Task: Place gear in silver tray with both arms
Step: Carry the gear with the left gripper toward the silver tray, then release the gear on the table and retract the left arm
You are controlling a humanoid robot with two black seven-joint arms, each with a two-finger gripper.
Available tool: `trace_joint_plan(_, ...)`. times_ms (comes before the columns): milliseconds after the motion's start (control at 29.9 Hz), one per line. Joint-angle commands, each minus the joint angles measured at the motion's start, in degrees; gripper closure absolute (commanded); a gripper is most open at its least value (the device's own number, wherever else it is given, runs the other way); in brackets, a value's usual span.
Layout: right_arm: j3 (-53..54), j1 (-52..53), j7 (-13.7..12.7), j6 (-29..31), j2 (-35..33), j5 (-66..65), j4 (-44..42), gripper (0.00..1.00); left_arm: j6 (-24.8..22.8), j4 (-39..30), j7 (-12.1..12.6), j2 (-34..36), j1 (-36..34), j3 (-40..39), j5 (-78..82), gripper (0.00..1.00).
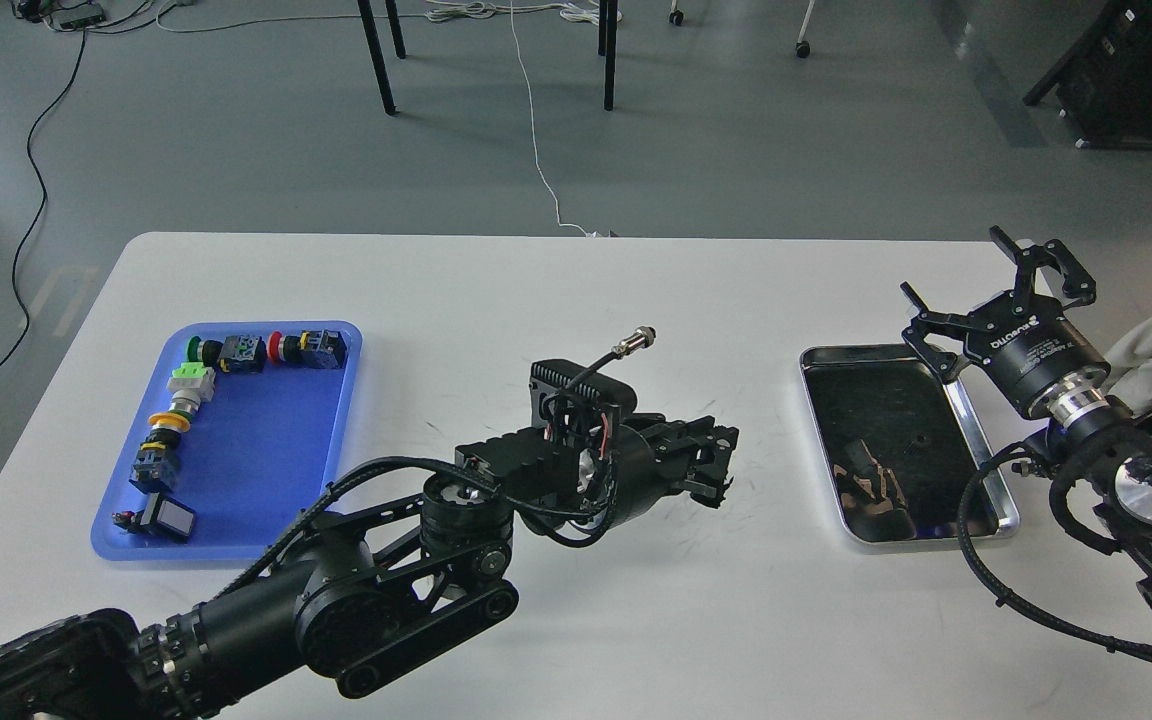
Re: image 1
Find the blue plastic tray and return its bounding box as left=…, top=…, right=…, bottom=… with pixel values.
left=90, top=320, right=364, bottom=561

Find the green push button switch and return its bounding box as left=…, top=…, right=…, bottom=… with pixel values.
left=185, top=334, right=268, bottom=374

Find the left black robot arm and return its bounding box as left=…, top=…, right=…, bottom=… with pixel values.
left=0, top=327, right=738, bottom=719

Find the light green white switch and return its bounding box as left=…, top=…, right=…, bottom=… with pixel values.
left=166, top=363, right=217, bottom=415

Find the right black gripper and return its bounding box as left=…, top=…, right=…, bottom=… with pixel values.
left=900, top=225, right=1112, bottom=420

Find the red emergency stop button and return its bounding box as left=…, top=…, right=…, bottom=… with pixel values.
left=266, top=329, right=348, bottom=370

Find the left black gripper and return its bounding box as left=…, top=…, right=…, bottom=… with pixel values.
left=591, top=415, right=738, bottom=530

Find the yellow ring push button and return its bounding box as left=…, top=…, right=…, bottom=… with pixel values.
left=129, top=409, right=195, bottom=495

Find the black square white button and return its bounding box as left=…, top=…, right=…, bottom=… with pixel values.
left=111, top=493, right=197, bottom=543

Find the silver metal tray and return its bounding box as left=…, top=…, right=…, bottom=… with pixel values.
left=799, top=344, right=1021, bottom=551

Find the white cable on floor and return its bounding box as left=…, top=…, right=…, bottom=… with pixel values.
left=156, top=0, right=627, bottom=238

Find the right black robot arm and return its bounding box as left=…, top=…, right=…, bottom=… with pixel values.
left=900, top=227, right=1152, bottom=664

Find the black chair leg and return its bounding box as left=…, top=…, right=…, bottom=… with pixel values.
left=596, top=0, right=620, bottom=111

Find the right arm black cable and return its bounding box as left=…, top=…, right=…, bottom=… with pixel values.
left=957, top=444, right=1152, bottom=679

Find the dark cabinet in corner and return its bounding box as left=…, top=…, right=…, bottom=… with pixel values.
left=1021, top=1, right=1152, bottom=151

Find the black table leg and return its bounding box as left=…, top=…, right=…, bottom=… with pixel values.
left=356, top=0, right=407, bottom=118

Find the black cable on floor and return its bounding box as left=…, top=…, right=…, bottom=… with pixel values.
left=0, top=0, right=177, bottom=541

